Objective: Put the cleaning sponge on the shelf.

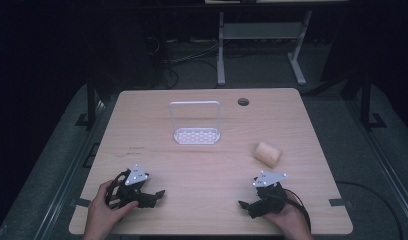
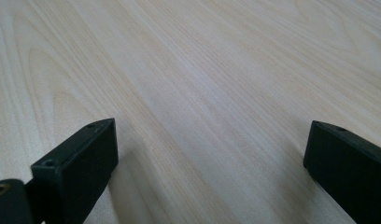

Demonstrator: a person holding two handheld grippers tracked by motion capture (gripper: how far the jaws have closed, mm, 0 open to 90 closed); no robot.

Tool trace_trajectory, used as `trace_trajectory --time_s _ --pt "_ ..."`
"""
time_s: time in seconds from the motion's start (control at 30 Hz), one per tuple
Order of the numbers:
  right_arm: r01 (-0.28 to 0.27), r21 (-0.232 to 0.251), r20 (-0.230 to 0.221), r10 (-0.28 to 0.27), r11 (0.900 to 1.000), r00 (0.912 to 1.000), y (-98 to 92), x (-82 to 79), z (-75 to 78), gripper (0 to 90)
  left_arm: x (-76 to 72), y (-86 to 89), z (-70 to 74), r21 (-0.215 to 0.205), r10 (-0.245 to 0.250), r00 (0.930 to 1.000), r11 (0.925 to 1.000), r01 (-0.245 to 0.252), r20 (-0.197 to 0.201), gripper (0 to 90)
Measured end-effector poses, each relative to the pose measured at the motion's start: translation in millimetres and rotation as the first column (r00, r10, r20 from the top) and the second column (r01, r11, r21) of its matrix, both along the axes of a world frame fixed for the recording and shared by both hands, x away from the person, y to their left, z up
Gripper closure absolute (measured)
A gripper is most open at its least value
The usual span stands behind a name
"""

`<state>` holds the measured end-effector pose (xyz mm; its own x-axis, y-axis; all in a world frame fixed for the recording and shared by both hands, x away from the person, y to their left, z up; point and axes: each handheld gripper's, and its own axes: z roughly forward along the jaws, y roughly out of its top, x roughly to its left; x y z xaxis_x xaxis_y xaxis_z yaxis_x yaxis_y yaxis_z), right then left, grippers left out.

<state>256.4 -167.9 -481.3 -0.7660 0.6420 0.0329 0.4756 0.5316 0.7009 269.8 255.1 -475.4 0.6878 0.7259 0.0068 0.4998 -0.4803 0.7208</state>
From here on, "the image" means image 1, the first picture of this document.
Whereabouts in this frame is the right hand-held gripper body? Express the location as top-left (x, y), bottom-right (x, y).
top-left (251, 170), bottom-right (289, 217)

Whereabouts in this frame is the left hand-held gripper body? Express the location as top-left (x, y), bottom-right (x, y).
top-left (107, 163), bottom-right (152, 209)

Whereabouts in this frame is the person's right hand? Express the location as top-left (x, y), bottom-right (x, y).
top-left (261, 190), bottom-right (312, 236)

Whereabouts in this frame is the person's left hand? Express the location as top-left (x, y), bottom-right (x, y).
top-left (86, 179), bottom-right (140, 236)

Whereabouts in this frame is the beige cylindrical roll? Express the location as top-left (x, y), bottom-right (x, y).
top-left (252, 141), bottom-right (283, 169)

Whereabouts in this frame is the grey tape strip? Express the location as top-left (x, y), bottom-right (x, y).
top-left (69, 198), bottom-right (92, 208)
top-left (328, 197), bottom-right (355, 208)

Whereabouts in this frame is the left hand-held gripper black cable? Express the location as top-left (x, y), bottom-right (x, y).
top-left (104, 169), bottom-right (132, 210)

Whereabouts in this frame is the hand-held gripper black cable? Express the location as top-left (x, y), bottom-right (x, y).
top-left (104, 169), bottom-right (132, 210)
top-left (282, 187), bottom-right (312, 232)

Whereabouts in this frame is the right hand-held gripper black cable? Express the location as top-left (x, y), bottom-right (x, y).
top-left (282, 187), bottom-right (312, 232)

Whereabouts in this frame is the aluminium floor rail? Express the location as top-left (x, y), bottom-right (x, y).
top-left (343, 98), bottom-right (408, 232)
top-left (33, 98), bottom-right (108, 240)

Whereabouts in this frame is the white perforated rack with handle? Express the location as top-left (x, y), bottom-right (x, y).
top-left (168, 100), bottom-right (223, 146)

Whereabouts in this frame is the black metal post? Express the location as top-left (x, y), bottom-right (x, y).
top-left (85, 79), bottom-right (98, 130)

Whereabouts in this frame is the black floor cable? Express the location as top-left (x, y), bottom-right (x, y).
top-left (335, 180), bottom-right (405, 240)

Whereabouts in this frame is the bundle of floor cables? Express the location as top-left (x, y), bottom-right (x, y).
top-left (147, 35), bottom-right (220, 90)

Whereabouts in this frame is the white metal desk frame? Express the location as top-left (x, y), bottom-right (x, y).
top-left (216, 9), bottom-right (314, 87)

